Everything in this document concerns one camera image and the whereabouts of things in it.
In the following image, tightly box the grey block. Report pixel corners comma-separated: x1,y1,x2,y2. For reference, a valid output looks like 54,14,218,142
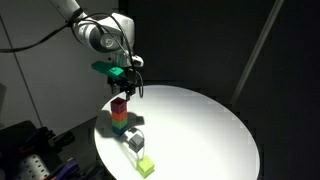
128,133,146,151

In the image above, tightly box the yellow-green block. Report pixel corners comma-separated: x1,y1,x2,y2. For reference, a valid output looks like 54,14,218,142
136,155,156,179

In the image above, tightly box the blue block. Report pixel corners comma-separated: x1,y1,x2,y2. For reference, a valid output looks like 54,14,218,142
112,125,129,137

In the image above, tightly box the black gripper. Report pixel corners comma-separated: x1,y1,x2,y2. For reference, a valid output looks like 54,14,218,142
107,69,139,102

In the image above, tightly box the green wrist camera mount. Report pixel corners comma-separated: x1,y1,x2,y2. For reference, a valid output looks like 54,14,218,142
91,60,125,80

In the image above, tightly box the green block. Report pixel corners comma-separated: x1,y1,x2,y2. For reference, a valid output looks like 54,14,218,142
111,118,129,130

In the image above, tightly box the purple block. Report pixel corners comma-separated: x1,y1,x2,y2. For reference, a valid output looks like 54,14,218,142
110,96,128,114

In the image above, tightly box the orange block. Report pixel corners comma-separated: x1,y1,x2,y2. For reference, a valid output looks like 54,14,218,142
111,109,129,123

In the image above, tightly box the grey diagonal metal bar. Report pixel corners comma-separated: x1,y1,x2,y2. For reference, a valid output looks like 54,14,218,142
229,0,285,108

